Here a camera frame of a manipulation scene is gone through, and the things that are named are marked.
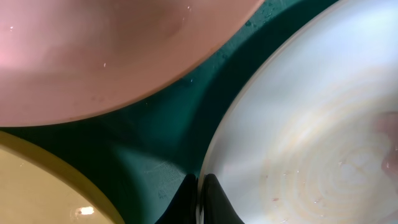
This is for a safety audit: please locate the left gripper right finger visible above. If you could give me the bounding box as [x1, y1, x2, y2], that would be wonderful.
[200, 174, 244, 224]

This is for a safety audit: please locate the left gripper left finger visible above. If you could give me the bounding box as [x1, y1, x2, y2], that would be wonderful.
[155, 174, 198, 224]

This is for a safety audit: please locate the light blue plate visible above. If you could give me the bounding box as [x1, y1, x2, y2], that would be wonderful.
[198, 0, 397, 223]

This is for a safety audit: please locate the white plate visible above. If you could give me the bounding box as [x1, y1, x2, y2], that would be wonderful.
[1, 0, 262, 127]

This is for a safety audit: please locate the teal plastic tray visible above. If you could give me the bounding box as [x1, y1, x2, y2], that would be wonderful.
[6, 0, 334, 223]

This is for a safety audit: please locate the yellow plate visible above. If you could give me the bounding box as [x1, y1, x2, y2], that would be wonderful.
[1, 132, 124, 224]

